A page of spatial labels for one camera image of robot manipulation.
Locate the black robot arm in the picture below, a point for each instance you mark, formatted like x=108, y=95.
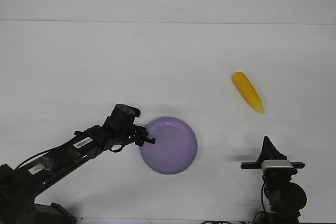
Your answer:
x=281, y=199
x=20, y=186

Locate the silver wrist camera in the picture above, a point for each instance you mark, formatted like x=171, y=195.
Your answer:
x=276, y=164

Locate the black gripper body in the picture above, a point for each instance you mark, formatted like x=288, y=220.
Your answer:
x=275, y=174
x=120, y=125

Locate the purple round plate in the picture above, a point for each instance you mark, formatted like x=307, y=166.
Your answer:
x=175, y=148

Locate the yellow corn cob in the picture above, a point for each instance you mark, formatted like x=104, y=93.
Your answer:
x=247, y=90

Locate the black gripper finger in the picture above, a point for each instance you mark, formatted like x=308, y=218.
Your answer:
x=140, y=131
x=272, y=152
x=141, y=140
x=264, y=151

